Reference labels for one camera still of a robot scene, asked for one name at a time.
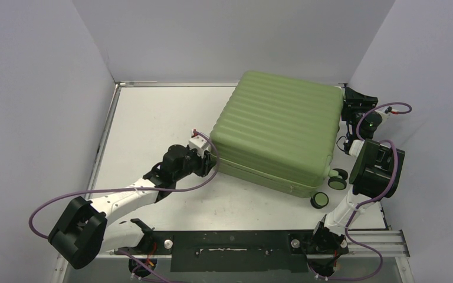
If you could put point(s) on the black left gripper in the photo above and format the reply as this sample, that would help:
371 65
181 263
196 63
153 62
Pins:
205 164

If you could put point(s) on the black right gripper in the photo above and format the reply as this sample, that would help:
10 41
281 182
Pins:
358 104

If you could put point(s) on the green suitcase with blue lining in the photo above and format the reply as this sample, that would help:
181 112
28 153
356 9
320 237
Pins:
279 132

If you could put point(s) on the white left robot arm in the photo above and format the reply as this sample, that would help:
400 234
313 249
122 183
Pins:
88 227

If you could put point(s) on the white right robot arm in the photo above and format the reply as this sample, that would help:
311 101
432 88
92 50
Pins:
377 169

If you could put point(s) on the front green suitcase wheel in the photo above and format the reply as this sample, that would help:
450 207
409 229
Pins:
319 200

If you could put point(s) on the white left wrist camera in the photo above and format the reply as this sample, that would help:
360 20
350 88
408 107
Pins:
199 143

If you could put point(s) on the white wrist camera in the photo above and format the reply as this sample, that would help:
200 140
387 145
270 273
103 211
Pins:
199 143
388 111

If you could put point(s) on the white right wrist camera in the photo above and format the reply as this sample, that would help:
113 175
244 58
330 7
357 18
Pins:
388 111

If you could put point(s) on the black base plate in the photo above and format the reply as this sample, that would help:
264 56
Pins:
237 251

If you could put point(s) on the aluminium frame rail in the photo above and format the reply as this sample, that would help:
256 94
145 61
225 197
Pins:
390 244

